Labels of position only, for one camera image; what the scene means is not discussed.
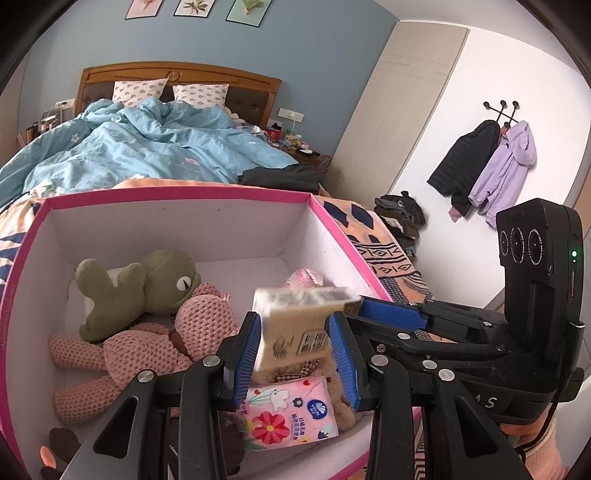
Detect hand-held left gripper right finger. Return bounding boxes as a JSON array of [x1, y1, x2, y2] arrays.
[[324, 311, 532, 480]]

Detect pink knitted bear plush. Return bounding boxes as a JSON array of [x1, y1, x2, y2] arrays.
[[49, 282, 241, 425]]

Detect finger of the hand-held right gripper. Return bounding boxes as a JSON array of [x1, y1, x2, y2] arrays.
[[359, 298, 507, 334], [348, 316, 509, 361]]

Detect black cable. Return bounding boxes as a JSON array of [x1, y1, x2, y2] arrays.
[[517, 369, 585, 460]]

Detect orange patterned blanket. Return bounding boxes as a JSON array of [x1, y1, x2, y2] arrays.
[[0, 178, 435, 480]]

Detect green leaf framed picture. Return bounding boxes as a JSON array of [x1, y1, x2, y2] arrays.
[[225, 0, 267, 29]]

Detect pink drawstring pouch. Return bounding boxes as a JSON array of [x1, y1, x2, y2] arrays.
[[283, 268, 326, 291]]

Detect person's right forearm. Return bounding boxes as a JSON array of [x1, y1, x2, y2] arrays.
[[501, 406, 571, 480]]

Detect green frog plush toy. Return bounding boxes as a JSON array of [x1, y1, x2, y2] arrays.
[[75, 249, 201, 343]]

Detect light blue duvet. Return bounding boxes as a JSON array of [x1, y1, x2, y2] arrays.
[[0, 97, 298, 208]]

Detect wooden nightstand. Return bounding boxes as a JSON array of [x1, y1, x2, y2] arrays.
[[277, 138, 331, 169]]

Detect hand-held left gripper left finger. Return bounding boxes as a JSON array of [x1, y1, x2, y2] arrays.
[[60, 311, 263, 480]]

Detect brown plush toy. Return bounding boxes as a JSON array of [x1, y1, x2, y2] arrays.
[[39, 427, 90, 480]]

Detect beige wardrobe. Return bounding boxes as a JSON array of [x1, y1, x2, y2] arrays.
[[321, 21, 469, 241]]

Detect beige tissue pack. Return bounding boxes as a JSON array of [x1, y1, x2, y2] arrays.
[[252, 286, 362, 372]]

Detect black wall coat rack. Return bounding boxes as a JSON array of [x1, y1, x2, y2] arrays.
[[482, 99, 522, 125]]

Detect dark clothes on bed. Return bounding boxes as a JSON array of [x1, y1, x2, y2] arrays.
[[238, 164, 324, 195]]

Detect white flower framed picture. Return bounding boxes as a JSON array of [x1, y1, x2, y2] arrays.
[[174, 0, 213, 17]]

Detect wooden headboard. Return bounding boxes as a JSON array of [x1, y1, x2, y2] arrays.
[[75, 62, 282, 132]]

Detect cream bunny plush toy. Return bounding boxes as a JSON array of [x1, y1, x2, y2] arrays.
[[252, 355, 356, 432]]

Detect pink flower framed picture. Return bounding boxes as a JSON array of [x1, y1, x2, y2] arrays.
[[124, 0, 162, 19]]

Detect purple jacket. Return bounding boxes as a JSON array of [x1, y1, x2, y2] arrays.
[[468, 120, 537, 228]]

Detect pink cardboard box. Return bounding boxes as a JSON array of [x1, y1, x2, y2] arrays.
[[0, 191, 393, 480]]

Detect black jacket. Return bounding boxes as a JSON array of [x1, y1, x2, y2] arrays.
[[427, 119, 502, 223]]

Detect white patterned pillow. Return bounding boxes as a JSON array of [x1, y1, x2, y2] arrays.
[[173, 83, 230, 109], [112, 78, 169, 106]]

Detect floral tissue packet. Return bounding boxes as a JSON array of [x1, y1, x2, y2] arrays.
[[240, 375, 340, 453]]

